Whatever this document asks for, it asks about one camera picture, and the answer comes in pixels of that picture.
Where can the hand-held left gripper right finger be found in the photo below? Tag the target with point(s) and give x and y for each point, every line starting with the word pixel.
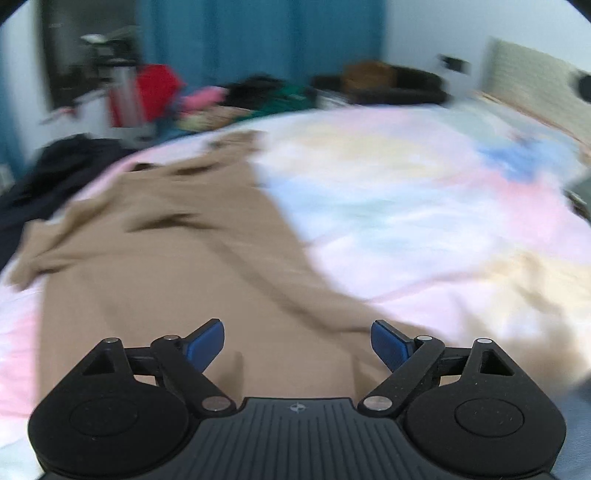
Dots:
pixel 390 344

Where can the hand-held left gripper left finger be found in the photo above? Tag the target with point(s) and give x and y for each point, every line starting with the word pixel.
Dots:
pixel 205 344

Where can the tan garment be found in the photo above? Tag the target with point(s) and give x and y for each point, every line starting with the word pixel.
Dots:
pixel 161 286

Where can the pale yellow garment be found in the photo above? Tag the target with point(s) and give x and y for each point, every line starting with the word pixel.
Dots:
pixel 198 121

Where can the dark navy blanket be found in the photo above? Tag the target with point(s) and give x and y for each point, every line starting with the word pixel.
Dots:
pixel 60 170

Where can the pink garment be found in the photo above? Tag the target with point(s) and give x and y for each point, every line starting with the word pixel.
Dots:
pixel 205 98

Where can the garment steamer stand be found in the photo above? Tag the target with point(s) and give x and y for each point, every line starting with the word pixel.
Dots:
pixel 124 101

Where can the green garment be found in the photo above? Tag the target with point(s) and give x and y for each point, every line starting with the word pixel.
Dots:
pixel 288 99

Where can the black sofa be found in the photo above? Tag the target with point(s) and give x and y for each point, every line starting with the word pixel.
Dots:
pixel 415 85

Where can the red garment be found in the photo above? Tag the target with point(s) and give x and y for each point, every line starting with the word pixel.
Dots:
pixel 159 83

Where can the open cardboard box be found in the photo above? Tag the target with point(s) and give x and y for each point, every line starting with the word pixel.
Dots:
pixel 367 76

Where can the beige padded headboard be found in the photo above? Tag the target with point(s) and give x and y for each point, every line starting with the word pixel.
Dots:
pixel 526 83

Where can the narrow blue curtain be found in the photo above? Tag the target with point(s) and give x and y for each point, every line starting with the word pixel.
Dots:
pixel 9 124

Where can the wide blue curtain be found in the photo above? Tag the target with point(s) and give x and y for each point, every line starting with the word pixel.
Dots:
pixel 277 37

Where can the dark framed window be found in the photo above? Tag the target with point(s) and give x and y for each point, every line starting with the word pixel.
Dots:
pixel 60 55

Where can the dark wall socket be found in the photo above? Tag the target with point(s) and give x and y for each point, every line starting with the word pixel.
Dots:
pixel 453 63

